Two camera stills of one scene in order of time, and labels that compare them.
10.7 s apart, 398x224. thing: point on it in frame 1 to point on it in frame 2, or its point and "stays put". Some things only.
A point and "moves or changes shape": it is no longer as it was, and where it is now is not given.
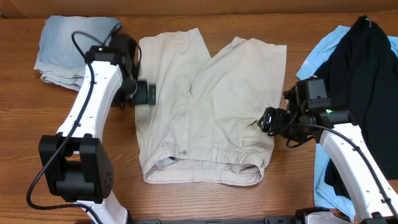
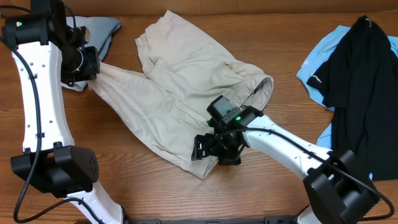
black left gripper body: x=150 y=94 to x=91 y=63
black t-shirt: x=361 y=76 stays put
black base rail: x=250 y=220 stays put
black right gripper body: x=283 y=123 to x=228 y=149
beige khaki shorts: x=204 y=128 moves or changes shape
